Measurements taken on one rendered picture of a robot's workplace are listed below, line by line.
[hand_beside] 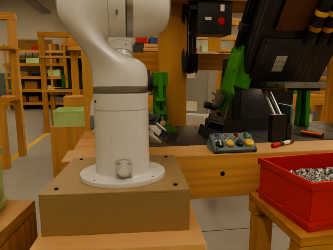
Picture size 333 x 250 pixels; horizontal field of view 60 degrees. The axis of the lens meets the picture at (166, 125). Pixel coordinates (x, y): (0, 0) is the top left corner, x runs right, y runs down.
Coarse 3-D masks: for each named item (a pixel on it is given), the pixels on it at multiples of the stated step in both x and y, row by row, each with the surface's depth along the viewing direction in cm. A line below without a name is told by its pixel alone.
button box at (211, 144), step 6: (234, 132) 101; (246, 132) 102; (210, 138) 99; (216, 138) 98; (222, 138) 99; (228, 138) 99; (234, 138) 99; (240, 138) 99; (246, 138) 100; (252, 138) 100; (210, 144) 99; (234, 144) 97; (210, 150) 99; (216, 150) 94; (222, 150) 95; (228, 150) 95; (234, 150) 96; (240, 150) 96; (246, 150) 96; (252, 150) 97
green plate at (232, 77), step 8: (232, 48) 123; (240, 48) 115; (232, 56) 121; (240, 56) 114; (232, 64) 119; (240, 64) 116; (232, 72) 117; (240, 72) 116; (224, 80) 123; (232, 80) 115; (240, 80) 117; (248, 80) 117; (224, 88) 121; (240, 88) 123; (248, 88) 118
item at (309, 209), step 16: (272, 160) 84; (288, 160) 85; (304, 160) 87; (320, 160) 88; (272, 176) 78; (288, 176) 71; (304, 176) 77; (320, 176) 78; (272, 192) 78; (288, 192) 72; (304, 192) 66; (320, 192) 65; (288, 208) 72; (304, 208) 67; (320, 208) 66; (304, 224) 66; (320, 224) 66
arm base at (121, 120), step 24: (96, 96) 60; (120, 96) 58; (144, 96) 61; (96, 120) 61; (120, 120) 58; (144, 120) 61; (96, 144) 62; (120, 144) 59; (144, 144) 62; (96, 168) 64; (120, 168) 58; (144, 168) 62
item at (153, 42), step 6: (66, 42) 752; (144, 42) 782; (150, 42) 782; (156, 42) 785; (66, 48) 794; (78, 54) 767; (66, 66) 763; (66, 72) 764; (150, 72) 802; (66, 78) 762; (66, 84) 769; (150, 108) 811
